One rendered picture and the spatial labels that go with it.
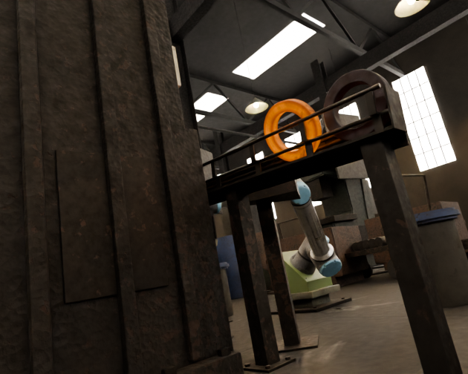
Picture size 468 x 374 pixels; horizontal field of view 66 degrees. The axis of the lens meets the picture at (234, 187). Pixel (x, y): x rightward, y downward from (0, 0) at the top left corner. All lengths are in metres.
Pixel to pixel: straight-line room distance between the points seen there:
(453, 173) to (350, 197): 6.76
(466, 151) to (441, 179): 1.14
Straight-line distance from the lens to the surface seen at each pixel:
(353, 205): 7.08
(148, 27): 1.50
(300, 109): 1.06
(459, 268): 1.93
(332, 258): 2.35
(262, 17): 11.92
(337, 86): 1.05
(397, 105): 0.98
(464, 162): 13.35
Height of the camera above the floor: 0.30
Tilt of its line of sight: 14 degrees up
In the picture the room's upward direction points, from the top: 11 degrees counter-clockwise
